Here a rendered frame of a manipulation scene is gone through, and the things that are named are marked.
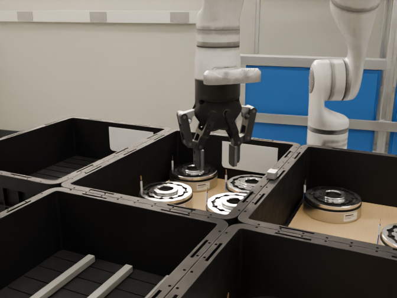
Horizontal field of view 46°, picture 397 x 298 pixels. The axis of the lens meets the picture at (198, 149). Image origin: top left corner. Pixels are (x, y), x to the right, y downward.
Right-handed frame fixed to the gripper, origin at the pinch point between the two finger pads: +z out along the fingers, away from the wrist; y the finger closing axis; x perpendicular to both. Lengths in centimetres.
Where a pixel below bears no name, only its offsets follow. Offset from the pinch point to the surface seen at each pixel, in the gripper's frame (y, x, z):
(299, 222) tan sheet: -13.8, 5.6, 11.8
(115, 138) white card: 11.0, -39.3, 5.8
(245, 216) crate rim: 3.5, 19.2, 1.6
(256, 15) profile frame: -119, -227, -17
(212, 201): -0.1, -1.9, 8.8
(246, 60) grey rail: -85, -169, 5
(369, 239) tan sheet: -21.5, 14.9, 11.8
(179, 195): 4.8, -6.6, 8.7
